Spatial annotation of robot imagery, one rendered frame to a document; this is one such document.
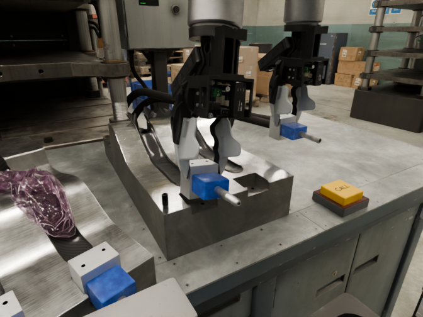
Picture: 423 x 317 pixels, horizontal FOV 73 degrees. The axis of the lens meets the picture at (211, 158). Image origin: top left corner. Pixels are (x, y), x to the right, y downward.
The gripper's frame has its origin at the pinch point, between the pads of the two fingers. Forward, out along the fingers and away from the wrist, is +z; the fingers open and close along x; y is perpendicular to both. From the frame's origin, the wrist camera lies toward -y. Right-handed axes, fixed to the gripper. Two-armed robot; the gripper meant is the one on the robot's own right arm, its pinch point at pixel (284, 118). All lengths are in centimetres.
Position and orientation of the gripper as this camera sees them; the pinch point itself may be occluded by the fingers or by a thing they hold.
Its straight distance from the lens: 70.1
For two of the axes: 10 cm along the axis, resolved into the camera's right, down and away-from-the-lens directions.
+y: 4.9, 3.5, -8.0
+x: 8.7, -2.0, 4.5
